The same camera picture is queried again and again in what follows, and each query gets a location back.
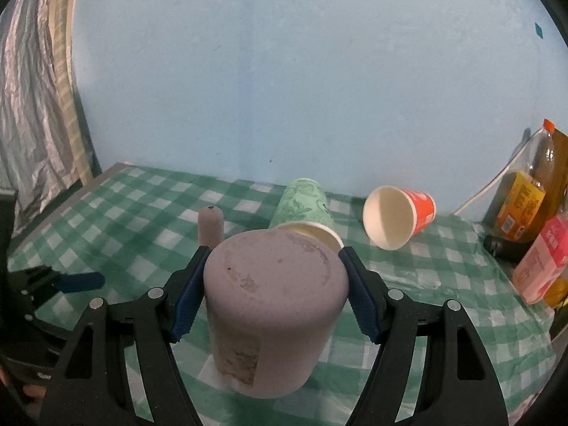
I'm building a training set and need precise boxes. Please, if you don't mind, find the pink mug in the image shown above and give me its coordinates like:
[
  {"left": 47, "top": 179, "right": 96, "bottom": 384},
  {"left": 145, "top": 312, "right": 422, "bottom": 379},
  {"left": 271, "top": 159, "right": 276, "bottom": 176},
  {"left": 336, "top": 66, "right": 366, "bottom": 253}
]
[{"left": 197, "top": 206, "right": 349, "bottom": 399}]

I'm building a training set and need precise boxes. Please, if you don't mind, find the red paper cup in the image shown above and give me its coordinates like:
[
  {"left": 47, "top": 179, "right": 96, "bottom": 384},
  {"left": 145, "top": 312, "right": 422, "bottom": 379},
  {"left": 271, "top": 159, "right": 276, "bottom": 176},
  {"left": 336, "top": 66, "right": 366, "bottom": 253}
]
[{"left": 363, "top": 186, "right": 436, "bottom": 251}]

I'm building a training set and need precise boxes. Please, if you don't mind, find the green paper cup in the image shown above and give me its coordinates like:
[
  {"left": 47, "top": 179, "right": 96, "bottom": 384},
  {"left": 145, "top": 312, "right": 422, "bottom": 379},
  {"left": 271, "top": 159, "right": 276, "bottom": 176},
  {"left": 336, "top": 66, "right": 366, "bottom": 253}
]
[{"left": 269, "top": 178, "right": 344, "bottom": 253}]

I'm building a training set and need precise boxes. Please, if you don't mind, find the black cylindrical object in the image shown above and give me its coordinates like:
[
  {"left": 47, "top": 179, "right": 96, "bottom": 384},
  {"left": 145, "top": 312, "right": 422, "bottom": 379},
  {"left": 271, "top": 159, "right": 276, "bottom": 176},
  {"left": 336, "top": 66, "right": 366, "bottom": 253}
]
[{"left": 483, "top": 235, "right": 533, "bottom": 264}]

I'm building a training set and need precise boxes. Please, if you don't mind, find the pink drink carton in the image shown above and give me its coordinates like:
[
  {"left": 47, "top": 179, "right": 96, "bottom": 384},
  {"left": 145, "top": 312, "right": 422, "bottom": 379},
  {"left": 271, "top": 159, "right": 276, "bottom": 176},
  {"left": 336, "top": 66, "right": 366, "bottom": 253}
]
[{"left": 512, "top": 213, "right": 567, "bottom": 305}]

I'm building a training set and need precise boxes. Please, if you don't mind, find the green checkered tablecloth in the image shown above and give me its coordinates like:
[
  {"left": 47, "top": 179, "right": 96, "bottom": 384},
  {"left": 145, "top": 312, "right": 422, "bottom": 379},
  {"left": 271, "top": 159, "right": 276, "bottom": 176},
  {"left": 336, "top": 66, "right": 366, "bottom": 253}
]
[{"left": 1, "top": 166, "right": 556, "bottom": 425}]

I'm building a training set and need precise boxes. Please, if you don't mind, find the orange juice bottle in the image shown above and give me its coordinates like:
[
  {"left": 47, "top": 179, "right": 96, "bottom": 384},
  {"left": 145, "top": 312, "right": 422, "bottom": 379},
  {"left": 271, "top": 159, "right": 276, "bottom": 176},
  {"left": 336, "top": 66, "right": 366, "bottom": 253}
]
[{"left": 490, "top": 118, "right": 567, "bottom": 243}]

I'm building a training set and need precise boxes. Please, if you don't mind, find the grey striped curtain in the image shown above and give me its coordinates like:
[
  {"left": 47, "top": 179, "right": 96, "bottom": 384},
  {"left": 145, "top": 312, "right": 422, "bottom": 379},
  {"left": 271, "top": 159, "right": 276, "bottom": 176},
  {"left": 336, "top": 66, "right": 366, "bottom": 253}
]
[{"left": 1, "top": 0, "right": 95, "bottom": 233}]

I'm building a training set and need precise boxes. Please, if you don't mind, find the white cable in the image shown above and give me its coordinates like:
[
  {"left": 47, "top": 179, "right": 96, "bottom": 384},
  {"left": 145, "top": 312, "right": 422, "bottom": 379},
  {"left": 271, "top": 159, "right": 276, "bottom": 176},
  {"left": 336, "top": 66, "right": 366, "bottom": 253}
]
[{"left": 451, "top": 128, "right": 545, "bottom": 217}]

